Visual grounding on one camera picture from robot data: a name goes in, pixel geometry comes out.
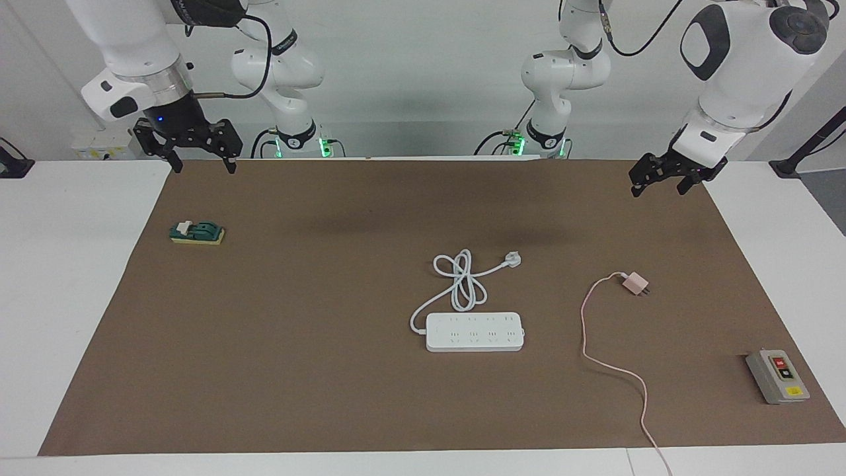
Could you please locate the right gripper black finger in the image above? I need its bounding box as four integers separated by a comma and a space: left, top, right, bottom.
206, 119, 244, 175
132, 119, 183, 174

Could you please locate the pink charging cable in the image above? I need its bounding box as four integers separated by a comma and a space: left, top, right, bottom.
580, 272, 673, 476

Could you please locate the white power strip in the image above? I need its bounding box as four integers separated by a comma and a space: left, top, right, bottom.
425, 312, 527, 352

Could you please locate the black stand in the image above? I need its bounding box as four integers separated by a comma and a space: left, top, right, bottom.
769, 106, 846, 179
0, 136, 36, 179

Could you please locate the brown table mat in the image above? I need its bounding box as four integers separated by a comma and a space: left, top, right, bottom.
38, 159, 846, 457

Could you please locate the black base cable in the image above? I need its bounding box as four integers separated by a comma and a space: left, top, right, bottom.
249, 128, 278, 159
473, 99, 533, 157

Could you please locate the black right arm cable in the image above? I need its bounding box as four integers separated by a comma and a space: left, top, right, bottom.
196, 15, 274, 100

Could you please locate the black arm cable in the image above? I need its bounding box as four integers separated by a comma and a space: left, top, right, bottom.
598, 0, 685, 58
196, 15, 274, 100

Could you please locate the beige wall socket box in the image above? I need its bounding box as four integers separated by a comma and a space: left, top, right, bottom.
71, 136, 136, 161

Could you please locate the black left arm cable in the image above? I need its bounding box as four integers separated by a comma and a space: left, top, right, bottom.
598, 0, 685, 58

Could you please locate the white power cord with plug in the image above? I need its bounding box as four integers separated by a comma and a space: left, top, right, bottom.
409, 249, 523, 335

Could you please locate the grey push button switch box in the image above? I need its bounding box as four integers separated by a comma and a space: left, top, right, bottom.
746, 349, 811, 405

